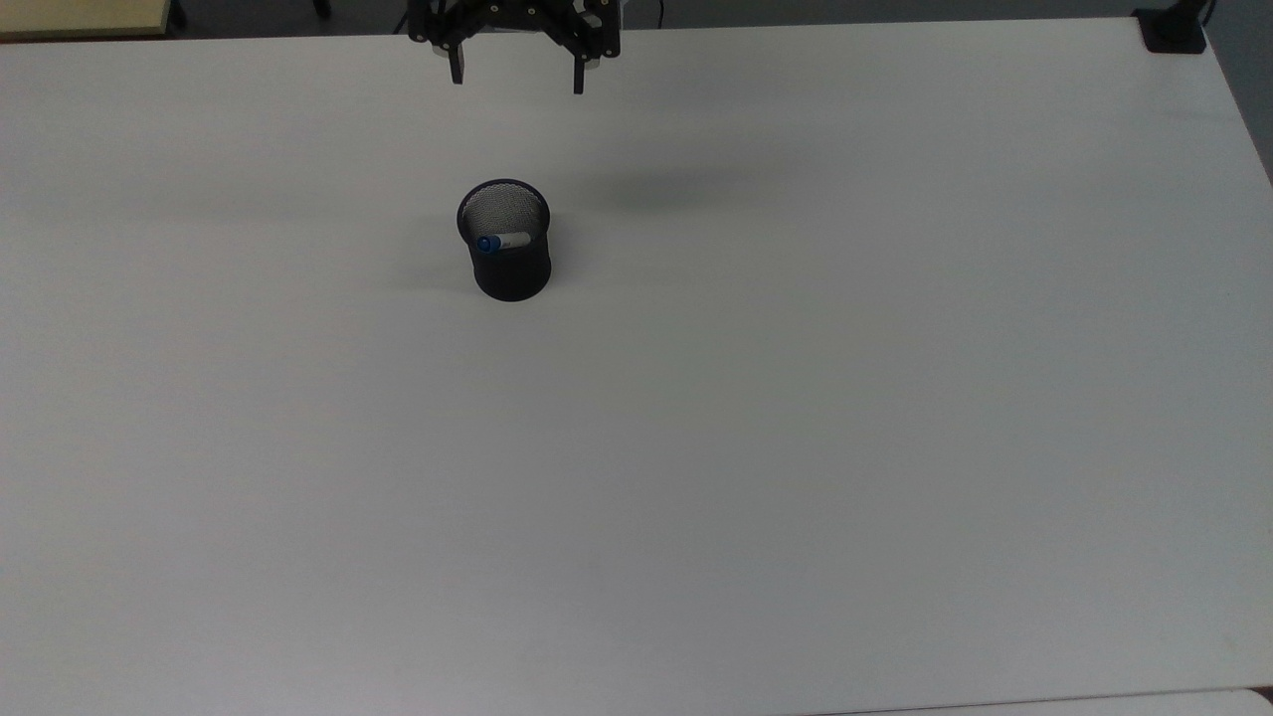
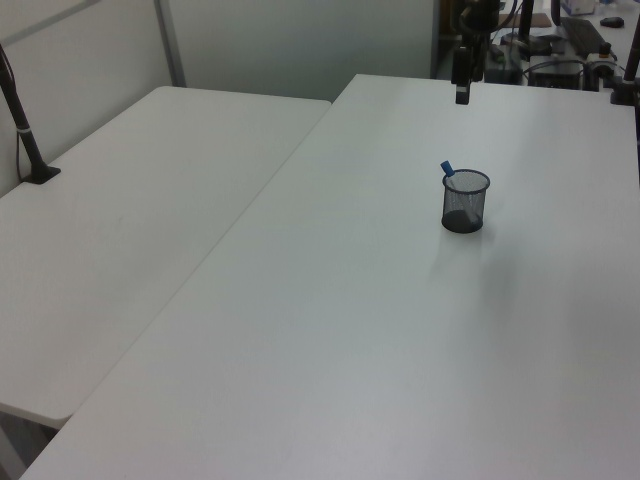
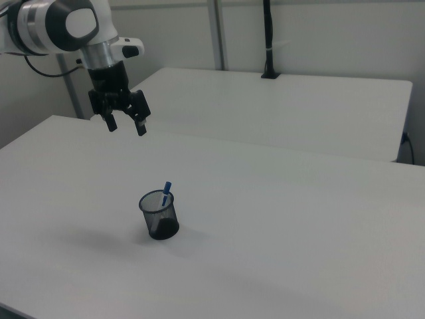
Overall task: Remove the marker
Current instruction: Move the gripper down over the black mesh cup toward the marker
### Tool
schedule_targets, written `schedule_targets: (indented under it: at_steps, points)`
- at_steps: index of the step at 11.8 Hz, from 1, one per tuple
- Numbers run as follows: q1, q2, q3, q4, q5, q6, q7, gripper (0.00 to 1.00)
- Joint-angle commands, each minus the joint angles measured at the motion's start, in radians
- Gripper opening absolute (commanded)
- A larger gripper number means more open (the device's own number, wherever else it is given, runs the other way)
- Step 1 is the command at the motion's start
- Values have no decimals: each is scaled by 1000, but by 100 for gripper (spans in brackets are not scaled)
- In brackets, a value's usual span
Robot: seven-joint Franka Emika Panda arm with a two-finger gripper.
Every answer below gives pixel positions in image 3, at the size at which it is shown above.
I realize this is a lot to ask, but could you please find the thin grey partition post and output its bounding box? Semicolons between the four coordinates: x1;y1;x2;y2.
55;53;84;120

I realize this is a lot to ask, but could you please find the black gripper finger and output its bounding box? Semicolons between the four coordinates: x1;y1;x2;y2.
88;89;118;133
126;89;152;137

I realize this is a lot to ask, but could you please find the white side table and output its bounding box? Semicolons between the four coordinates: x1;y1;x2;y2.
130;67;414;163

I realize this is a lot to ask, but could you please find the blue and white marker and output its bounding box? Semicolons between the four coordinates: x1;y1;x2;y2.
161;181;173;207

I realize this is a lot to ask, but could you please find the black camera stand with tie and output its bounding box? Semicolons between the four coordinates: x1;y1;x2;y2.
260;0;282;80

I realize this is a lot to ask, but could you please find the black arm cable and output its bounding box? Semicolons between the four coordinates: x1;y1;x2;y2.
23;54;84;78

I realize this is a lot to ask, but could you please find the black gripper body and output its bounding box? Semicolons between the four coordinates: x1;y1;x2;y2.
86;61;133;113

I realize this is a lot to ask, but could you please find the black mesh pen cup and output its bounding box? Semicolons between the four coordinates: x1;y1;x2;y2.
138;189;181;241

